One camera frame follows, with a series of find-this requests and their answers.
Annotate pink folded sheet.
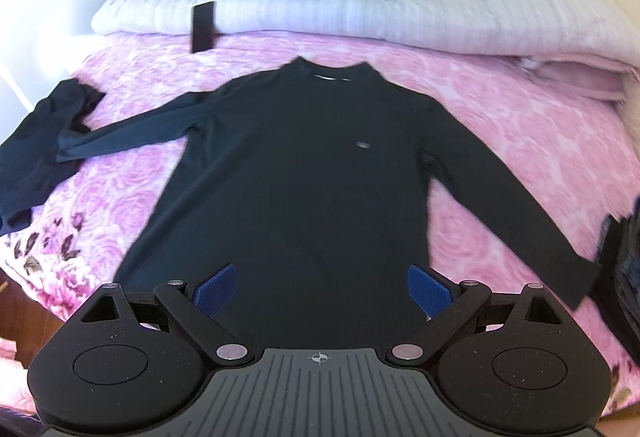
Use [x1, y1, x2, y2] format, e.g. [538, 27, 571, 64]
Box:
[520, 57, 636, 104]

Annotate black crumpled garment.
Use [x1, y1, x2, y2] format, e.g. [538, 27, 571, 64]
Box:
[0, 80, 106, 234]

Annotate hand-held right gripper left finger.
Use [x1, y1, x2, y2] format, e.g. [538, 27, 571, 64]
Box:
[77, 262, 253, 365]

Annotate folded blue jeans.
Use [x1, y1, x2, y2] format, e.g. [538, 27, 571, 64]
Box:
[617, 202, 640, 333]

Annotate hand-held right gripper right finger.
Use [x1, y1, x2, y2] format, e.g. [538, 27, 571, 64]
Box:
[385, 263, 567, 365]

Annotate black strap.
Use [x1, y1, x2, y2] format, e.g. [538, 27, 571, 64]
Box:
[191, 2, 217, 53]

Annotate black long-sleeve shirt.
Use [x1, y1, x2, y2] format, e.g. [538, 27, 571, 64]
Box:
[55, 56, 601, 353]

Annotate pink floral blanket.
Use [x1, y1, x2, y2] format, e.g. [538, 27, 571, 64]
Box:
[0, 31, 640, 418]

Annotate black folded garment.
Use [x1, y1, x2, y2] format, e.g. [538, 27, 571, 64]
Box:
[596, 212, 621, 318]

